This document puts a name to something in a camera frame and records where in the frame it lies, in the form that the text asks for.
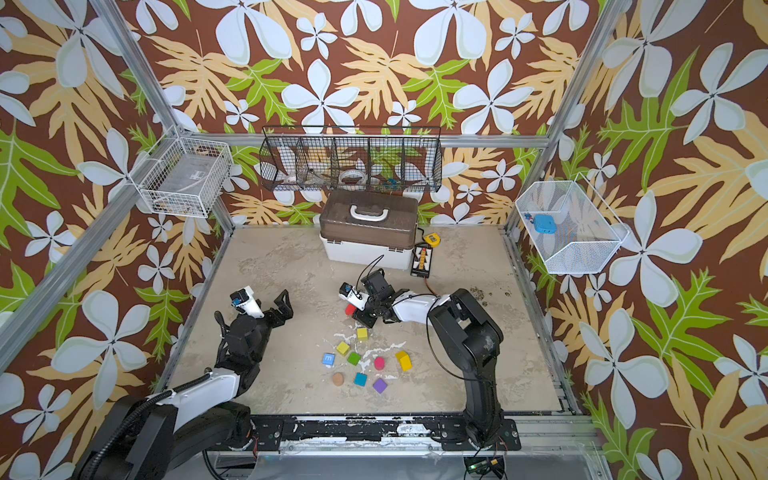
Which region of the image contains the white wire basket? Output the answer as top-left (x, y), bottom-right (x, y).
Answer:
top-left (131, 127), bottom-right (233, 218)
top-left (515, 174), bottom-right (630, 276)

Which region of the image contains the blue object in basket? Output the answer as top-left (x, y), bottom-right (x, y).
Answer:
top-left (533, 214), bottom-right (557, 235)

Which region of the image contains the yellow wood block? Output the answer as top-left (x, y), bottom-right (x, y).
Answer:
top-left (395, 351), bottom-right (412, 372)

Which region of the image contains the purple wood cube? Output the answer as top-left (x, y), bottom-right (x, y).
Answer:
top-left (373, 378), bottom-right (388, 394)

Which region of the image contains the wrist white camera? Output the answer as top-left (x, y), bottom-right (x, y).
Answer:
top-left (339, 282), bottom-right (369, 310)
top-left (230, 286), bottom-right (264, 319)

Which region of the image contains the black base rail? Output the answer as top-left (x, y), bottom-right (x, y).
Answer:
top-left (220, 413), bottom-right (522, 453)

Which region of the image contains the brown lid storage box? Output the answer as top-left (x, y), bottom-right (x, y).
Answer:
top-left (320, 190), bottom-right (418, 270)

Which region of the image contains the yellow connector plug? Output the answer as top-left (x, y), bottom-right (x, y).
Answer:
top-left (423, 232), bottom-right (441, 248)

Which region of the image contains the black wire basket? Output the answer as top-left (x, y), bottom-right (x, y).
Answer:
top-left (256, 126), bottom-right (444, 193)

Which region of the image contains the black battery pack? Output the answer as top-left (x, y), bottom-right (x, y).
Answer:
top-left (410, 244), bottom-right (433, 278)

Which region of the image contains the white wire basket left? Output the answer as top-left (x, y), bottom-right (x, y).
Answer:
top-left (131, 127), bottom-right (233, 218)

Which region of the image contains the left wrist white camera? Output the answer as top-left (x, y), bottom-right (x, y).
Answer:
top-left (230, 286), bottom-right (264, 319)

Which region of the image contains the yellow-green cube lower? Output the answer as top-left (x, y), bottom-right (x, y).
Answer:
top-left (336, 341), bottom-right (350, 355)

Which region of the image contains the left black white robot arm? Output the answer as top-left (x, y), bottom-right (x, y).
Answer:
top-left (73, 287), bottom-right (294, 479)

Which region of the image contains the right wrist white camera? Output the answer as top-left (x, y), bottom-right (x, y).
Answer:
top-left (339, 282), bottom-right (369, 310)

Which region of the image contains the white wire basket right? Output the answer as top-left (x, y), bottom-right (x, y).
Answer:
top-left (515, 174), bottom-right (630, 276)

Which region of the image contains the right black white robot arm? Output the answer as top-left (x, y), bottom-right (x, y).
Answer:
top-left (339, 269), bottom-right (504, 447)

